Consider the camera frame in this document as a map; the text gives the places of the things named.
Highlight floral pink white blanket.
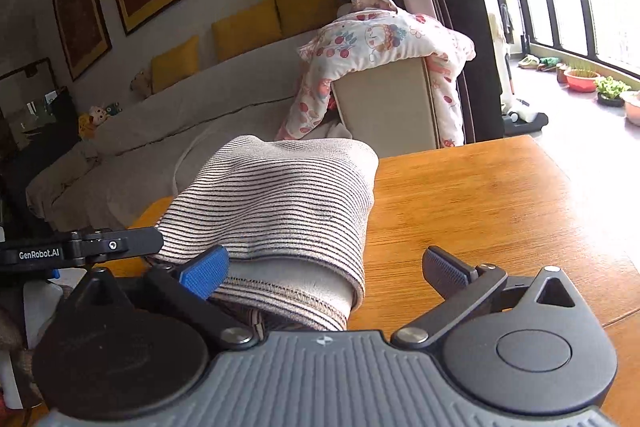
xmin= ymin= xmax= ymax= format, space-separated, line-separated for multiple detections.
xmin=277 ymin=0 xmax=475 ymax=147

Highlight black white floor cleaner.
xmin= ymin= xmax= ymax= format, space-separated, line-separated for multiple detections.
xmin=487 ymin=13 xmax=550 ymax=139

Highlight yellow cushion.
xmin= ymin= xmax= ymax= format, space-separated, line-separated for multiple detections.
xmin=274 ymin=0 xmax=343 ymax=38
xmin=212 ymin=0 xmax=283 ymax=63
xmin=151 ymin=36 xmax=200 ymax=93

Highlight left yellow cushion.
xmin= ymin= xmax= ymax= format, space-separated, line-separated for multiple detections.
xmin=151 ymin=36 xmax=200 ymax=93

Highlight black tray with greens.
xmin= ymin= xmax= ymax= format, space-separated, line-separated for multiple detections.
xmin=594 ymin=76 xmax=631 ymax=107

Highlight yellow plush toy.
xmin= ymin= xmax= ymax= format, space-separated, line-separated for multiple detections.
xmin=78 ymin=114 xmax=96 ymax=140

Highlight right yellow cushion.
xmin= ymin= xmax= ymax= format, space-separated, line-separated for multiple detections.
xmin=274 ymin=0 xmax=343 ymax=38

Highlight left framed red picture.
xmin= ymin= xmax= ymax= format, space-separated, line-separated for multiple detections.
xmin=52 ymin=0 xmax=112 ymax=81

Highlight green slippers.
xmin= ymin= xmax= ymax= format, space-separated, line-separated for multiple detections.
xmin=518 ymin=54 xmax=561 ymax=72

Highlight glass fish tank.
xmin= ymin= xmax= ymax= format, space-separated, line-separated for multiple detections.
xmin=1 ymin=57 xmax=78 ymax=150

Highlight brown striped sweater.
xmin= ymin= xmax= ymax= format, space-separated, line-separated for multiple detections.
xmin=153 ymin=135 xmax=378 ymax=331

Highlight pink flower pot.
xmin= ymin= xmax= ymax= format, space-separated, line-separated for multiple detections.
xmin=620 ymin=91 xmax=640 ymax=127

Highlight beige covered sofa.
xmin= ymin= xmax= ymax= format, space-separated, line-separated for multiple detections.
xmin=26 ymin=34 xmax=439 ymax=231

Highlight red plastic basin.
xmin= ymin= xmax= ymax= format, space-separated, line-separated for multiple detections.
xmin=564 ymin=68 xmax=602 ymax=93

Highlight white pink plush toy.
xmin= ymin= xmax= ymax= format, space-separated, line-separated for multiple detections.
xmin=89 ymin=103 xmax=122 ymax=127

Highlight middle yellow cushion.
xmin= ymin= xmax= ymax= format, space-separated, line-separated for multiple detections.
xmin=212 ymin=0 xmax=283 ymax=63

